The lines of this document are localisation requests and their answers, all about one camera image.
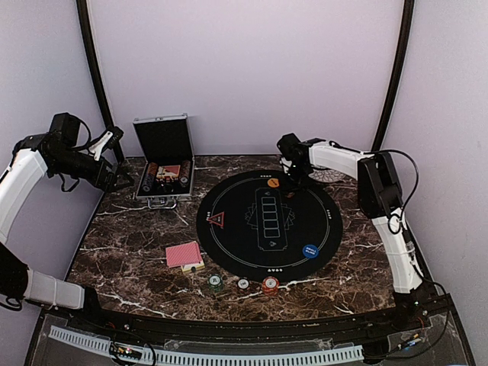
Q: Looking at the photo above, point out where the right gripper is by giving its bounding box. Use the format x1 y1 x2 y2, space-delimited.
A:
278 163 312 194

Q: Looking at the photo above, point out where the orange big blind button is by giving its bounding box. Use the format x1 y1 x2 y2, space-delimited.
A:
267 178 280 188

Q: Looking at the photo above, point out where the blue small blind button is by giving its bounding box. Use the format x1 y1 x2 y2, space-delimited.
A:
302 244 319 258

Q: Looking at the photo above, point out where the red triangular all-in marker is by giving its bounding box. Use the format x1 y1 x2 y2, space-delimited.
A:
207 211 225 228

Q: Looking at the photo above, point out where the red-gold 5 chip stack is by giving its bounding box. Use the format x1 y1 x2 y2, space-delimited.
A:
262 276 279 296

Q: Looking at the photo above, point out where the black-red 100 chip stack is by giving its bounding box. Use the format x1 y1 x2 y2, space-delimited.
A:
236 278 250 292

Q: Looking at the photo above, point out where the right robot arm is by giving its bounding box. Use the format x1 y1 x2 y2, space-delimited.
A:
277 133 424 331

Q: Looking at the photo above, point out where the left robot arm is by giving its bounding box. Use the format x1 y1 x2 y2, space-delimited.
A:
1 112 133 332

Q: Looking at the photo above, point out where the purple chip row in case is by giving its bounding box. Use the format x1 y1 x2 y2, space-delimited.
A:
141 176 154 192

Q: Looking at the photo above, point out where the patterned ceramic plate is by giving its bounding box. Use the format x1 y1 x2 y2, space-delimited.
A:
308 169 345 184

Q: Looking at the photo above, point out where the orange chip row in case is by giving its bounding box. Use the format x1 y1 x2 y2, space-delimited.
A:
146 162 159 179

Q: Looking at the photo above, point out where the clear dealer button in case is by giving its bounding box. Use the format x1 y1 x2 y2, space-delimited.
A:
160 184 173 194

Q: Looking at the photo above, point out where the aluminium poker chip case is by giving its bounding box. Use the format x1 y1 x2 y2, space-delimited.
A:
133 113 195 210

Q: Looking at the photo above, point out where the boxed card deck in case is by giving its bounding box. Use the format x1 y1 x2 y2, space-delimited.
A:
156 165 181 181

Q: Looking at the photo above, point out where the brown chip row in case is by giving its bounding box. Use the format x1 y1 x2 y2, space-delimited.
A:
178 160 191 188

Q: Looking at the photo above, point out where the black round poker mat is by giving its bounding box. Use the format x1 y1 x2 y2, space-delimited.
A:
196 170 343 282

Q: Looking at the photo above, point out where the red card deck on table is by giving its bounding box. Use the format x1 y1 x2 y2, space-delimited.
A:
165 241 205 273

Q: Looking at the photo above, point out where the green poker chip stack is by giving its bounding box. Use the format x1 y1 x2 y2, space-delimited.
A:
207 274 223 293

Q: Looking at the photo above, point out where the left black frame post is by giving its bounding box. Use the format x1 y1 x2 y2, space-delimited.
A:
75 0 125 164

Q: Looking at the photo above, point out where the black frame post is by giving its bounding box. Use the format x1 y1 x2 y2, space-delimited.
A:
371 0 415 150
75 0 125 164

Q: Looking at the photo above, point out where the white slotted cable duct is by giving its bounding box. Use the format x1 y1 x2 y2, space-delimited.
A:
48 326 364 365

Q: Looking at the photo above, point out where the right black frame post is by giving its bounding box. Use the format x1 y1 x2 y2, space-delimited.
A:
371 0 415 150

